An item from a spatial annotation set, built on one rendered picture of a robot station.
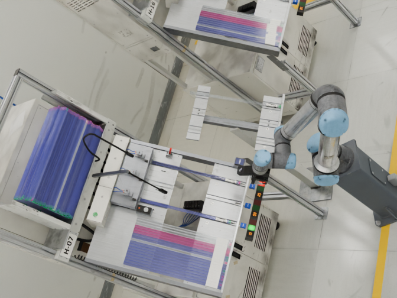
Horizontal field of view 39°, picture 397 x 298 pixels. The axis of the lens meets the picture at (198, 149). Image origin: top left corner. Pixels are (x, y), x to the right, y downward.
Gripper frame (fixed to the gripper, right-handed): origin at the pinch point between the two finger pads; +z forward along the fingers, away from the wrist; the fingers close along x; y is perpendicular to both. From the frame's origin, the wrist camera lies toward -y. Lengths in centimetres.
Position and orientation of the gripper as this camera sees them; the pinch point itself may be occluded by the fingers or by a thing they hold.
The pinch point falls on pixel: (252, 180)
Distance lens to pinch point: 289.3
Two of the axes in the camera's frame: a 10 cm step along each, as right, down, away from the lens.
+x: 2.5, -8.9, 3.7
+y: 9.7, 2.3, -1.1
